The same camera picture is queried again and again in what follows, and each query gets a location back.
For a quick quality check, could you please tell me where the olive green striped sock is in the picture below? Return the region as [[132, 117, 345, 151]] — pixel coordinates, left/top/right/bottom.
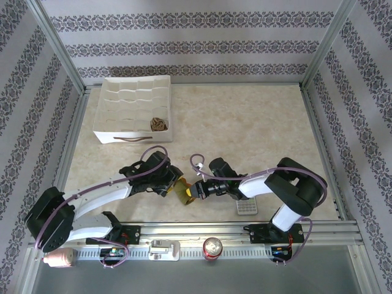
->
[[173, 178, 197, 205]]

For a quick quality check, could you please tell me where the beige brown patterned sock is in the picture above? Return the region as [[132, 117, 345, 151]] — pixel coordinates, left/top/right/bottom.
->
[[149, 116, 168, 133]]

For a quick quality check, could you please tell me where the white calculator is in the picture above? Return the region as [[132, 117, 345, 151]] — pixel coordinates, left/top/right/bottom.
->
[[235, 195, 260, 216]]

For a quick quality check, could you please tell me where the red soda can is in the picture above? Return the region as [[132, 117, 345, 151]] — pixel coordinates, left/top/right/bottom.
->
[[202, 236, 224, 262]]

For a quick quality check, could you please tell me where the white fabric organizer box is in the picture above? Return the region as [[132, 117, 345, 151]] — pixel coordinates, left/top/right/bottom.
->
[[92, 75, 174, 145]]

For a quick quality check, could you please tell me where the pink plastic bottle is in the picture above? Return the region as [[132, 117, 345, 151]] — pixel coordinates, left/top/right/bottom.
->
[[42, 247, 75, 269]]

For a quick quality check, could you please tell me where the aluminium frame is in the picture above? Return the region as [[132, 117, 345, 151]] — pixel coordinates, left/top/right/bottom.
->
[[24, 0, 392, 294]]

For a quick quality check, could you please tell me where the brown leather box handle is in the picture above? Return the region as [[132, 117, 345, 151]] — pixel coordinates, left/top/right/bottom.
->
[[113, 135, 153, 143]]

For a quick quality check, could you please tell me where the white slotted cable duct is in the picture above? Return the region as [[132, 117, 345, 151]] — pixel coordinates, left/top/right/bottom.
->
[[41, 246, 292, 260]]

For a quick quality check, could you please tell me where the silver metal clamp bracket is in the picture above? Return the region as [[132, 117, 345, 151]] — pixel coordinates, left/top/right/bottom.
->
[[148, 239, 181, 262]]

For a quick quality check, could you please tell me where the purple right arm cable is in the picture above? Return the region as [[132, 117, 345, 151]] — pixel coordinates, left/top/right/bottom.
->
[[189, 154, 328, 268]]

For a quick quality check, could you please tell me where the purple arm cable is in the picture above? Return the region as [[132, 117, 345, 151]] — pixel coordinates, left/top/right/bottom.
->
[[189, 154, 328, 268], [35, 146, 170, 270]]

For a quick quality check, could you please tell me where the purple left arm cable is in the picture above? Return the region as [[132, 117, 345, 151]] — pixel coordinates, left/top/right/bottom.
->
[[35, 146, 170, 270]]

